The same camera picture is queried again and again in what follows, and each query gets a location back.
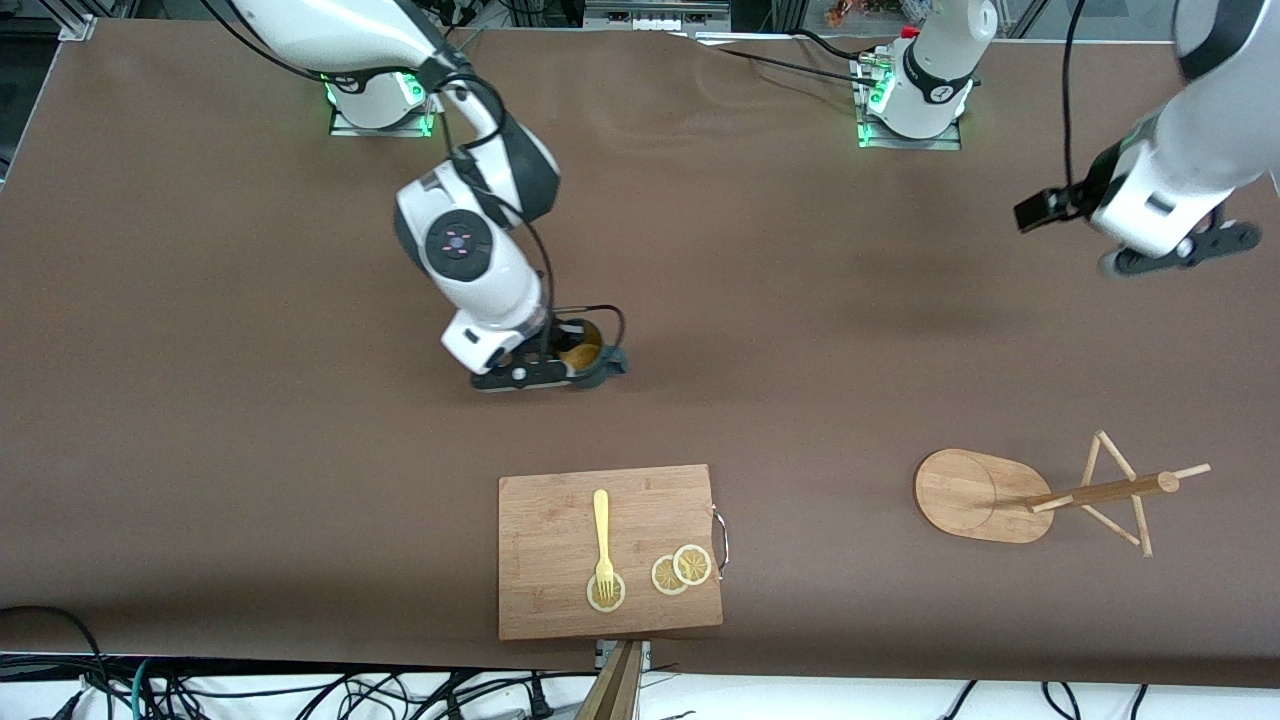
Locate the grey power strip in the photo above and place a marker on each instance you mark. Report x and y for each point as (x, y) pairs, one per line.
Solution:
(655, 15)

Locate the yellow plastic fork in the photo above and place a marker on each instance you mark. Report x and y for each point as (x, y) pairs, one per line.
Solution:
(601, 520)

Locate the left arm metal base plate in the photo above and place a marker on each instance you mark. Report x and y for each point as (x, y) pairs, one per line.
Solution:
(910, 144)

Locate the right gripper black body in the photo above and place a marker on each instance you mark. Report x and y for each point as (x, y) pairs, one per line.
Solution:
(556, 339)

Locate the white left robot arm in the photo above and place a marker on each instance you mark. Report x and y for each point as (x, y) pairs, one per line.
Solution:
(1190, 170)

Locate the metal bracket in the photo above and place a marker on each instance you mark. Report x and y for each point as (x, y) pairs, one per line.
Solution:
(645, 655)

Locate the dark teal cup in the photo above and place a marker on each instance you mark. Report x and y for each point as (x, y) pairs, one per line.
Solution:
(590, 352)

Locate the lemon slice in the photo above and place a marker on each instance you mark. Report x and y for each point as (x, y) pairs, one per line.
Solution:
(693, 565)
(612, 600)
(662, 578)

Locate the aluminium frame corner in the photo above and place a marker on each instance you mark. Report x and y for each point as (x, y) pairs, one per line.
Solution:
(78, 27)

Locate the wooden cup rack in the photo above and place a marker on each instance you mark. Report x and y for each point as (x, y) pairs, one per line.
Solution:
(970, 495)

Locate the wooden post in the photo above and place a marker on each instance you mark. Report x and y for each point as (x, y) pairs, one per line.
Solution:
(612, 695)

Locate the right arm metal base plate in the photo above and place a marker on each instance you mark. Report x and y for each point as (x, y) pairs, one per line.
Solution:
(380, 131)

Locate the brown table cover sheet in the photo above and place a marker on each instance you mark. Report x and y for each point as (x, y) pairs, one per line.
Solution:
(700, 300)

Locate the wooden cutting board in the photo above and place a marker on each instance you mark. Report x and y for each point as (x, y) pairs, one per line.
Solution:
(550, 540)

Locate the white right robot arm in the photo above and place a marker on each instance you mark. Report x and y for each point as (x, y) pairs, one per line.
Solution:
(480, 270)

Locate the colourful small objects pile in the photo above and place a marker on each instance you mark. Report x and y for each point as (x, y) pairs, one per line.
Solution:
(850, 12)

